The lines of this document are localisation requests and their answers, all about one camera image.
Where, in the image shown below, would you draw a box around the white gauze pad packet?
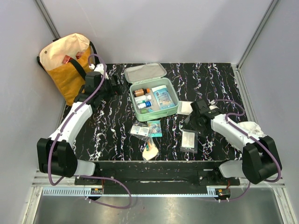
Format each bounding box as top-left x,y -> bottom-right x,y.
177,101 -> 192,115

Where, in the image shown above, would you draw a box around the brown bottle orange cap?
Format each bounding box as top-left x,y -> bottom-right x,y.
133,88 -> 150,98

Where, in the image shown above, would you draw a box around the white pill bottle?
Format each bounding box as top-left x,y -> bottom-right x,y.
135,95 -> 152,105

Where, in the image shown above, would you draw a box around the small green box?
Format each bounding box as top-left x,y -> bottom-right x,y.
141,109 -> 148,114

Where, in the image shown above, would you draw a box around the mint green medicine case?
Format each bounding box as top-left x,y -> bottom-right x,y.
124,63 -> 178,122

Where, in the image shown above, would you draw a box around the blue mask packet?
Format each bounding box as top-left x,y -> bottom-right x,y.
152,85 -> 175,110

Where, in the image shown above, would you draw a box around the teal plaster packet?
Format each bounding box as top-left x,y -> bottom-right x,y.
147,120 -> 163,138

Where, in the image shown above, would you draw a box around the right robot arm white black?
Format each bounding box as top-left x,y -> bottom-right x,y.
184,100 -> 282,185

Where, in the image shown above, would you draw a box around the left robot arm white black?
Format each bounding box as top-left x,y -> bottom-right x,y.
37,63 -> 123,185

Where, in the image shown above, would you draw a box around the clear bag white pads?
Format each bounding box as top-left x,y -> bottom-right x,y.
180,129 -> 198,154

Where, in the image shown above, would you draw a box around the clear bag white leaflets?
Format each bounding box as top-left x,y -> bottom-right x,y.
130,125 -> 150,137

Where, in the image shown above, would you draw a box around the white crumpled cloth bag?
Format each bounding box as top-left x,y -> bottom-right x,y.
238,121 -> 266,137

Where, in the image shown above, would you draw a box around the orange tote bag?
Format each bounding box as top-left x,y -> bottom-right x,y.
36,33 -> 100,106

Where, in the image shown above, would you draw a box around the clear bag yellow items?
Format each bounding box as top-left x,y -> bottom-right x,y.
142,138 -> 159,161

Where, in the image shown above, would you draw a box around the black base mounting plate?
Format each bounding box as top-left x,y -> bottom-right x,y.
74,160 -> 241,194

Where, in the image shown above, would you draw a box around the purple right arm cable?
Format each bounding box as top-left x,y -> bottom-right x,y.
214,99 -> 282,202

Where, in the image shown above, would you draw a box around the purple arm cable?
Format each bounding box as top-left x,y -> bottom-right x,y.
48,53 -> 133,209
214,99 -> 282,202

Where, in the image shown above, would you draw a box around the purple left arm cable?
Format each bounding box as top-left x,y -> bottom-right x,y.
48,53 -> 133,209

